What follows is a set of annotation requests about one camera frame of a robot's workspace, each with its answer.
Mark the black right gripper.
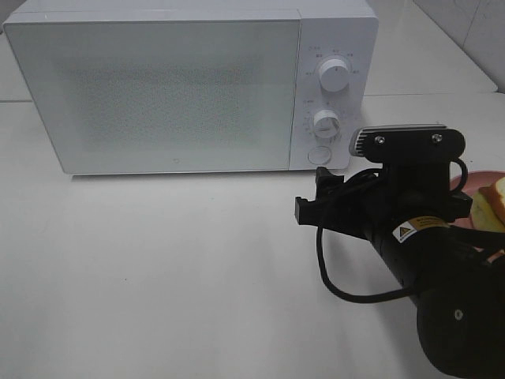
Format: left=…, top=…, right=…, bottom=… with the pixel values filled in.
left=294, top=161, right=471, bottom=240

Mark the round white door button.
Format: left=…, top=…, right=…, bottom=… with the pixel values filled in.
left=308, top=146, right=331, bottom=165

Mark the pink round plate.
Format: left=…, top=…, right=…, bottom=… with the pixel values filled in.
left=450, top=170, right=505, bottom=265

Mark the toast sandwich with cheese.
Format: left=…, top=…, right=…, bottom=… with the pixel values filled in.
left=470, top=178, right=504, bottom=233

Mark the white microwave door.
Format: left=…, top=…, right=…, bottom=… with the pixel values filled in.
left=6, top=21, right=299, bottom=174

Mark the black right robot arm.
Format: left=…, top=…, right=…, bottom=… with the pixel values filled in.
left=295, top=163, right=504, bottom=378

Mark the lower white timer knob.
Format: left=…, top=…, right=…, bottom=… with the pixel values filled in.
left=312, top=110, right=340, bottom=139

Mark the upper white power knob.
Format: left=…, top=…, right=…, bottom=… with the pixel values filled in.
left=318, top=56, right=350, bottom=92

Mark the white microwave oven body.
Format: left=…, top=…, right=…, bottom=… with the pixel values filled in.
left=2, top=1, right=379, bottom=173

